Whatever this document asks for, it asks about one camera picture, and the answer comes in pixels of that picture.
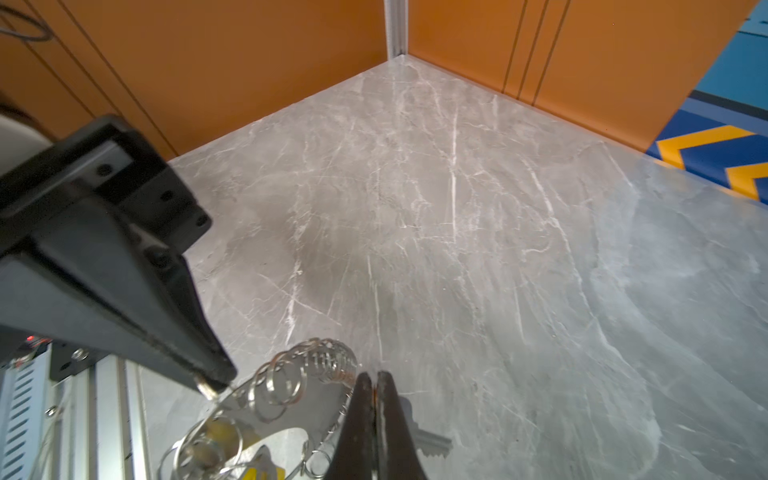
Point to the key with red tag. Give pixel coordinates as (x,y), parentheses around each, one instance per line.
(428,443)

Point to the white slotted cable duct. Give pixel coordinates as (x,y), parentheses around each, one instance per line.
(24,396)

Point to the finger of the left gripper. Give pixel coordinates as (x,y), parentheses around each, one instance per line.
(86,276)

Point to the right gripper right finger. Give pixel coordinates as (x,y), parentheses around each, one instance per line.
(396,457)

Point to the aluminium front rail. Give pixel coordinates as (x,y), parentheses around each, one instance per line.
(94,426)

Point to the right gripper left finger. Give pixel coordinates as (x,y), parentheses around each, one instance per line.
(354,454)

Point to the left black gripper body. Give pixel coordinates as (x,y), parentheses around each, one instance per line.
(113,162)

